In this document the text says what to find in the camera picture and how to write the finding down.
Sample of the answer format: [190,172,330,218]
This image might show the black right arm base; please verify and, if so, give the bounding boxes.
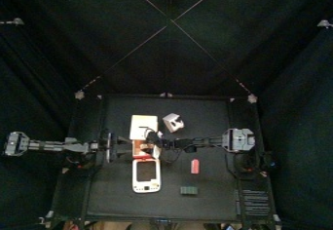
[231,149,276,177]

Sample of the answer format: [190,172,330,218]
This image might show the pink sushi piece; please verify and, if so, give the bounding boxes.
[190,158,202,175]

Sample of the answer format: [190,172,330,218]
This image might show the dark green sushi piece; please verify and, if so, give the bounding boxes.
[179,185,201,196]

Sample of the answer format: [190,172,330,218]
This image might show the white and red toy tray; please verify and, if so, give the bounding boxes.
[130,138,163,161]

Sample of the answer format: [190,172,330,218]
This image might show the white square box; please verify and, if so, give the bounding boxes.
[128,114,161,141]

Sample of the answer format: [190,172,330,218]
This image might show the small white toy appliance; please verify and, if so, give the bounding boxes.
[162,112,186,134]

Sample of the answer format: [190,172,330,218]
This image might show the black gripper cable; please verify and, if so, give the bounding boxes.
[162,147,197,164]

